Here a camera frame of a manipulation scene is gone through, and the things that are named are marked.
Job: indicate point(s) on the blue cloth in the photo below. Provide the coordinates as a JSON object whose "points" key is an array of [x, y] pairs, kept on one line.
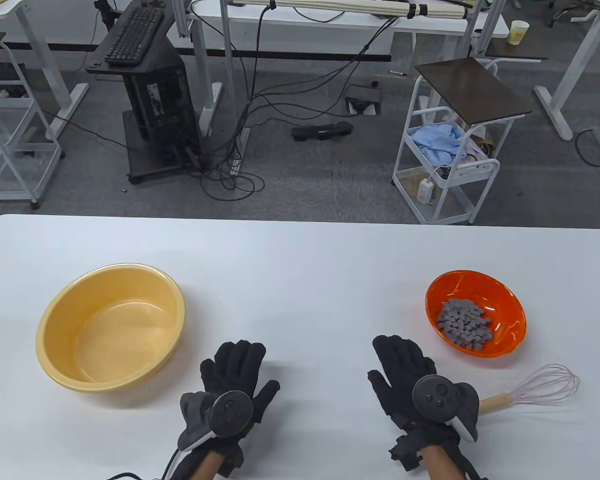
{"points": [[435, 142]]}

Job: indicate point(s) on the small white power strip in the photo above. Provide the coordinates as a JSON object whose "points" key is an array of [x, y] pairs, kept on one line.
{"points": [[425, 191]]}

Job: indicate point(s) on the paper cup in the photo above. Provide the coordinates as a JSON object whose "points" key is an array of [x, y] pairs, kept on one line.
{"points": [[518, 32]]}

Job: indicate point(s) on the black computer cart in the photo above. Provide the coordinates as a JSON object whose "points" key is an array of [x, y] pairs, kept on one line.
{"points": [[160, 100]]}

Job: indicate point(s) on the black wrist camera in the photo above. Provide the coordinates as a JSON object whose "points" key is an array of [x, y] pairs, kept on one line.
{"points": [[232, 457], [405, 450]]}

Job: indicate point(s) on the person's right hand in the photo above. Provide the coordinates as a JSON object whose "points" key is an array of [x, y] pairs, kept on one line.
{"points": [[405, 365]]}

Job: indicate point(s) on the person's right forearm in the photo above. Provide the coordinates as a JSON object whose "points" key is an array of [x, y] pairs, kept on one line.
{"points": [[437, 465]]}

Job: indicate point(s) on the brown side table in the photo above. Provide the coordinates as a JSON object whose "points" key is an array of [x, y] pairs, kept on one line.
{"points": [[510, 50]]}

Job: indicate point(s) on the white desk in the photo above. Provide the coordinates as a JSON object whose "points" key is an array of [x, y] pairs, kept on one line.
{"points": [[430, 25], [70, 100], [582, 55]]}

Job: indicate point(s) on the pile of grey toy blocks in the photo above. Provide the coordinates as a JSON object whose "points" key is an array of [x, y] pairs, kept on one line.
{"points": [[465, 325]]}

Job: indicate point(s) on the person's left forearm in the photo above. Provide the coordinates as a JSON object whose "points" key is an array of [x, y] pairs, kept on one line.
{"points": [[207, 467]]}

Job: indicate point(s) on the orange plastic bowl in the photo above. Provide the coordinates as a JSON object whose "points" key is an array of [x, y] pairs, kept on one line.
{"points": [[505, 300]]}

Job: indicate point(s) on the yellow plastic basin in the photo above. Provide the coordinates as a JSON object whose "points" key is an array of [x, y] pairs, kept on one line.
{"points": [[110, 325]]}

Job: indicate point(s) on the person's left hand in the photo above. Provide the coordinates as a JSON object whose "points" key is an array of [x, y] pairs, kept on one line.
{"points": [[235, 365]]}

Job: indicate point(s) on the black power strip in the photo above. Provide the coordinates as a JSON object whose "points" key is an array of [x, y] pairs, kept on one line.
{"points": [[322, 131]]}

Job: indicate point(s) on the aluminium frame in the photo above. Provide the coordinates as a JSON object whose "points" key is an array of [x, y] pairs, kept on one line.
{"points": [[181, 20]]}

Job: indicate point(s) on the office chair base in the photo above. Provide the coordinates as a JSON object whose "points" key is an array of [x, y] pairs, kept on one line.
{"points": [[580, 19]]}

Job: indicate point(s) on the long white power strip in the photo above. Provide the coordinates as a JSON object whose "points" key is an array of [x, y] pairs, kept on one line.
{"points": [[240, 150]]}

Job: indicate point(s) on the floor socket box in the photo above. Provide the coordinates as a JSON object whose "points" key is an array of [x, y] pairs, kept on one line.
{"points": [[362, 95]]}

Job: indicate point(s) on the black keyboard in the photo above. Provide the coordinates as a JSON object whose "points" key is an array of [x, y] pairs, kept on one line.
{"points": [[135, 35]]}

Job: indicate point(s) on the grey handheld controller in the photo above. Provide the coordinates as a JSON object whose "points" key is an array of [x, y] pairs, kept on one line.
{"points": [[230, 412], [440, 397]]}

